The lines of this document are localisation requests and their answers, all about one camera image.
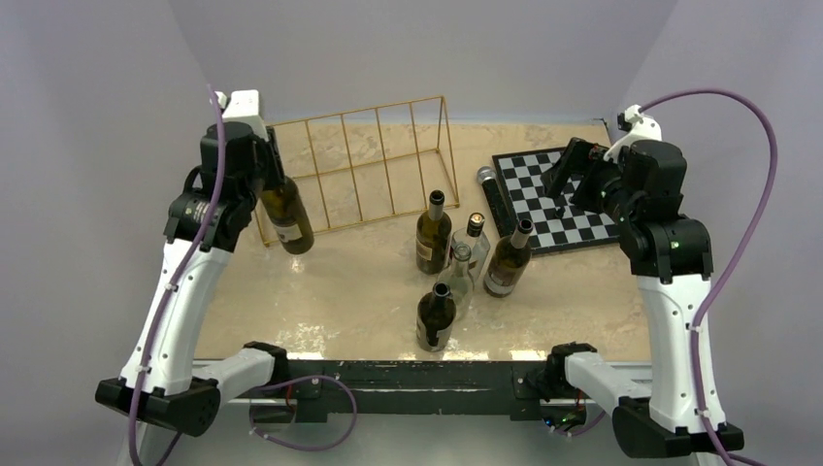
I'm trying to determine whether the gold wire wine rack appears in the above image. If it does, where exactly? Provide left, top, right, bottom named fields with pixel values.
left=265, top=95, right=462, bottom=234

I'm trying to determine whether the dark bottle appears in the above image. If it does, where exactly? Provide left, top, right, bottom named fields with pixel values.
left=416, top=282, right=457, bottom=352
left=261, top=177, right=314, bottom=255

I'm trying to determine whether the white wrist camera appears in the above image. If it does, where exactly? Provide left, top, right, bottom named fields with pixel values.
left=603, top=105, right=662, bottom=162
left=215, top=89, right=270, bottom=142

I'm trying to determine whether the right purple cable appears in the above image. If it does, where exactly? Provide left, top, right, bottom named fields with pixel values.
left=640, top=88, right=779, bottom=466

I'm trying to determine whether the clear square liquor bottle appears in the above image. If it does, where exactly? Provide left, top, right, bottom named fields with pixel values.
left=449, top=213, right=491, bottom=283

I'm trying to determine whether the black mounting base bar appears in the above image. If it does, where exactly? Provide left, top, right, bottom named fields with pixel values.
left=245, top=359, right=584, bottom=422

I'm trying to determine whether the green bottle silver cap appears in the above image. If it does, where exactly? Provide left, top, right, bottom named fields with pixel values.
left=415, top=189, right=452, bottom=275

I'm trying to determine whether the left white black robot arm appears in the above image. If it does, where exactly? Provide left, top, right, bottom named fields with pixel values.
left=95, top=121, right=289, bottom=437

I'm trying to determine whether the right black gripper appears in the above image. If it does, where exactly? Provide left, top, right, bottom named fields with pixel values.
left=542, top=136, right=640, bottom=225

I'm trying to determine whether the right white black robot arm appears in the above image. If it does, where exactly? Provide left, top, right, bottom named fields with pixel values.
left=535, top=138, right=744, bottom=459

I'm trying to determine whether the clear round glass bottle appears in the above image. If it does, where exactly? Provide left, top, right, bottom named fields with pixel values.
left=437, top=243, right=475, bottom=320

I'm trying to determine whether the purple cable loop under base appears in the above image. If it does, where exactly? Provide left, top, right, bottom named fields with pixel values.
left=247, top=375, right=359, bottom=451

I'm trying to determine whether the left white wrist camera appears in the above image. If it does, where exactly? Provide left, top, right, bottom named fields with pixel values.
left=215, top=89, right=270, bottom=142

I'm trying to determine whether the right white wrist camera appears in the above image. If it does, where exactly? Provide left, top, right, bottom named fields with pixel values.
left=603, top=105, right=662, bottom=162

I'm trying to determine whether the black white chessboard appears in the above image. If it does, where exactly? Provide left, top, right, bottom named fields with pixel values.
left=491, top=148, right=619, bottom=256

